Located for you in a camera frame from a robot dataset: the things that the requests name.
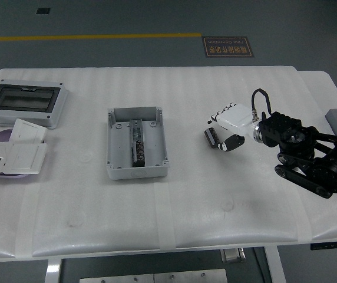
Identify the grey distribution box dark window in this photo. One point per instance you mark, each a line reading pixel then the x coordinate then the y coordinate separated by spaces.
pixel 24 98

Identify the grey metal plate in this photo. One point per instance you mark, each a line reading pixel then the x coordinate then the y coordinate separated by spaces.
pixel 190 276
pixel 115 279

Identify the silver metal bracket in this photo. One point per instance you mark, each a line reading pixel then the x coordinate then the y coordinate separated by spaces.
pixel 232 255

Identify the large white switch panel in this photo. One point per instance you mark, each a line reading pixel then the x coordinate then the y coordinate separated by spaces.
pixel 25 157

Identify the purple round disc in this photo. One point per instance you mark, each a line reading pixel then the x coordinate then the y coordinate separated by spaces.
pixel 0 137

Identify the white table leg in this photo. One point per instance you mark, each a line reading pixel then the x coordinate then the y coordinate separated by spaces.
pixel 276 265
pixel 53 271

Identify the small white switch panel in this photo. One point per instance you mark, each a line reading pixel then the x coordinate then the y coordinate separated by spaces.
pixel 28 131

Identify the metal mounting rail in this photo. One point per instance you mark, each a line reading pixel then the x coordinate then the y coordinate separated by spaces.
pixel 136 129

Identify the open grey junction box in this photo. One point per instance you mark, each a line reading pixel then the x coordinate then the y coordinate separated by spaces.
pixel 120 147

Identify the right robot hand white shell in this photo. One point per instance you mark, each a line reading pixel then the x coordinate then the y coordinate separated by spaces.
pixel 234 119

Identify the black floor hatch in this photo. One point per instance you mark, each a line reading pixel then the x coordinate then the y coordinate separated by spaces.
pixel 42 11

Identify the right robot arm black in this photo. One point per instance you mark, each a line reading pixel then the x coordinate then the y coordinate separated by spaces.
pixel 318 159

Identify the white tape strip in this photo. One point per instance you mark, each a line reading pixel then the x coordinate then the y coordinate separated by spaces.
pixel 25 221

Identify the white foam mat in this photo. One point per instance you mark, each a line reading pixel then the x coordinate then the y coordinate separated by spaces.
pixel 186 206

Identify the brown floor sign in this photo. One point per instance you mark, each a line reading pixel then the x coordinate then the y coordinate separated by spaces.
pixel 228 47

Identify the black table control panel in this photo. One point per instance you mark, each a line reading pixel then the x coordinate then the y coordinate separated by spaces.
pixel 333 245

